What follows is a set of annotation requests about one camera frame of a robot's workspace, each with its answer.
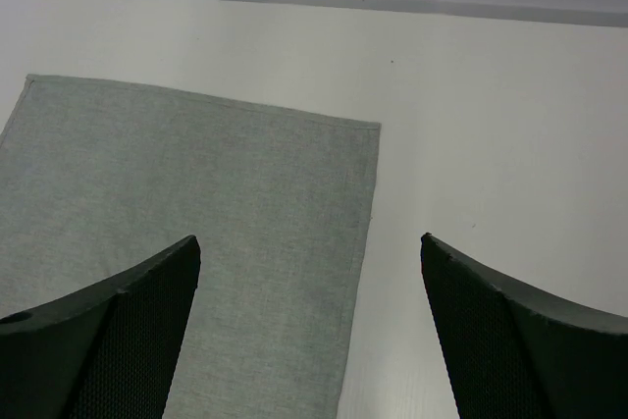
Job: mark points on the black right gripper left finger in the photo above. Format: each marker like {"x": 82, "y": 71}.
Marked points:
{"x": 109, "y": 350}

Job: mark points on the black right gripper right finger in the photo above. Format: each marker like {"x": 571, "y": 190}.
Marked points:
{"x": 515, "y": 351}

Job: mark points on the grey cloth napkin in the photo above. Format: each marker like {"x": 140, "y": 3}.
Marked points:
{"x": 99, "y": 175}

